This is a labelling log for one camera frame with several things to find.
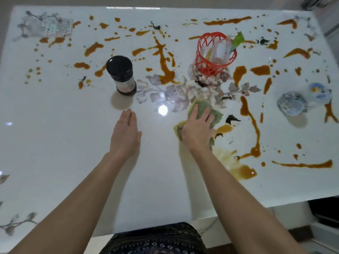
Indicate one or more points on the person's right hand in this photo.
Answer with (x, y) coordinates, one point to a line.
(197, 133)

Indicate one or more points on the person's left hand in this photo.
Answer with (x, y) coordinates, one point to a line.
(124, 137)

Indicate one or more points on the person's right middle finger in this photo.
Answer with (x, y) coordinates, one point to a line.
(204, 115)

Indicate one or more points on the person's left thumb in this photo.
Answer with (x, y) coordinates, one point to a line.
(138, 138)

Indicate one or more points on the person's right little finger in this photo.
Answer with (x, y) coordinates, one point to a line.
(213, 134)

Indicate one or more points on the green yellow cleaning cloth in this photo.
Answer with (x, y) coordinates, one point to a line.
(217, 116)

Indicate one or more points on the person's right forearm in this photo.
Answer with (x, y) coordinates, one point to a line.
(238, 203)

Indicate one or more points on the person's left forearm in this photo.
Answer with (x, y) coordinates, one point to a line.
(79, 203)

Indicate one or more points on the dark tea leaf scraps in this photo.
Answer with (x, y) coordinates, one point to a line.
(231, 119)

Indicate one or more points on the red plastic basket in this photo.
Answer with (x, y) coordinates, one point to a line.
(204, 64)

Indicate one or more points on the clear plastic cup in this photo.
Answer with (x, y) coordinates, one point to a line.
(218, 51)

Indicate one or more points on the dark sauce bottle black cap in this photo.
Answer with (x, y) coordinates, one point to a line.
(121, 72)

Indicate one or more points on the brown sauce spills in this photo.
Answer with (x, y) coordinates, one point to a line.
(162, 56)

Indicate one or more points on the green wrapper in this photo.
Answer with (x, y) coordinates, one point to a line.
(238, 39)

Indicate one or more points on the clear glass jar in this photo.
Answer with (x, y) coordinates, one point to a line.
(291, 104)

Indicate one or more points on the person's patterned dark skirt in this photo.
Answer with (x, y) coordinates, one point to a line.
(156, 240)

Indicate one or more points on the white printed paper packet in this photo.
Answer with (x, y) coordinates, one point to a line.
(57, 27)

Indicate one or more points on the dark chair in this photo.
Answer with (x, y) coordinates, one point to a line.
(316, 2)

